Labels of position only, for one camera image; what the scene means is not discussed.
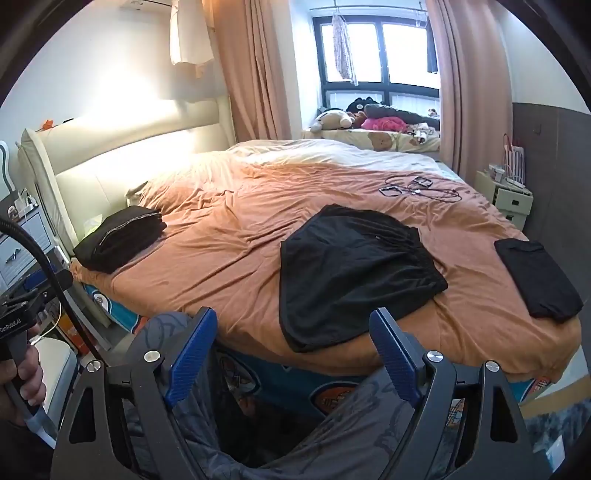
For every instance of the white power strip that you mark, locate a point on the white power strip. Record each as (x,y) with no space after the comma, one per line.
(61,256)

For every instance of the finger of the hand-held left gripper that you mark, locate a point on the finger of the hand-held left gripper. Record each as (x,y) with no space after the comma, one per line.
(46,280)

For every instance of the small white plush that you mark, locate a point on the small white plush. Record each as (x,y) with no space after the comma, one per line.
(419,134)

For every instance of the black garment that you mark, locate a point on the black garment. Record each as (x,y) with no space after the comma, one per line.
(538,277)

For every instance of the hanging white cloth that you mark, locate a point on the hanging white cloth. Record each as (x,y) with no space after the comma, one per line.
(189,37)

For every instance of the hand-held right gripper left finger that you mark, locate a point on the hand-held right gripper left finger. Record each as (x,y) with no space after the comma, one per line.
(194,355)

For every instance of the orange blanket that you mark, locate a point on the orange blanket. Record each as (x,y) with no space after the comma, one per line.
(231,258)

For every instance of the narrow pink curtain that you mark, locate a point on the narrow pink curtain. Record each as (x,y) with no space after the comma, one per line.
(471,92)

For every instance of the orange box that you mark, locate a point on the orange box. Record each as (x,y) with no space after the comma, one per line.
(69,330)

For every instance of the beige plush bear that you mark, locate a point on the beige plush bear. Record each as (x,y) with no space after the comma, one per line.
(332,119)

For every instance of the black framed window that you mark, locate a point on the black framed window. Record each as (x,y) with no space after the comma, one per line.
(406,46)

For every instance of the dark grey padded garment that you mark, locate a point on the dark grey padded garment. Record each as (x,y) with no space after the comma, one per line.
(406,114)

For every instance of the hanging floral garment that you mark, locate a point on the hanging floral garment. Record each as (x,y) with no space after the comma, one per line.
(344,50)

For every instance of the hanging dark garment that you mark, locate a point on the hanging dark garment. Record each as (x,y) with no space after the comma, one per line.
(432,50)

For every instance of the wide pink curtain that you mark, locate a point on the wide pink curtain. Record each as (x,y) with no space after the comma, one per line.
(258,69)

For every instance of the black plush toy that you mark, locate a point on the black plush toy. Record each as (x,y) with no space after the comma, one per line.
(362,104)

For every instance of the white bedside cabinet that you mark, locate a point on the white bedside cabinet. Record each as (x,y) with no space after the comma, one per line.
(508,201)

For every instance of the white stool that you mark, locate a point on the white stool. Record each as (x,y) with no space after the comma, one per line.
(53,364)

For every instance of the bear print cushion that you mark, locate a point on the bear print cushion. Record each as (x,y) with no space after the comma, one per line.
(351,138)

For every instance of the teal patterned bedsheet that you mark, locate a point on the teal patterned bedsheet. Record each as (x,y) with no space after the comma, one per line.
(117,316)

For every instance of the person's left hand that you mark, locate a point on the person's left hand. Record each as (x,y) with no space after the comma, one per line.
(31,376)

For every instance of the pink cloth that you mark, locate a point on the pink cloth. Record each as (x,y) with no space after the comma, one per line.
(383,123)

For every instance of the metal clothes rail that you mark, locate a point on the metal clothes rail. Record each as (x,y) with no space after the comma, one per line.
(369,7)

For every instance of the stack of folded black clothes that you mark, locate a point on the stack of folded black clothes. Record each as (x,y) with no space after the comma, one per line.
(120,240)

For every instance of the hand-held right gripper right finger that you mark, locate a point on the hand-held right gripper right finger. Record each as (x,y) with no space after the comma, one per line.
(392,350)

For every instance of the blue grey rug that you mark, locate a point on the blue grey rug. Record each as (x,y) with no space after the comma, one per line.
(558,429)

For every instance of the small orange toy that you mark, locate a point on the small orange toy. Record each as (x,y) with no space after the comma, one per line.
(47,123)

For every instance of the black pants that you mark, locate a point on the black pants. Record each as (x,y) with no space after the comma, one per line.
(351,277)

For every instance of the grey blue nightstand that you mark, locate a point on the grey blue nightstand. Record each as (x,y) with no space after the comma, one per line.
(27,235)

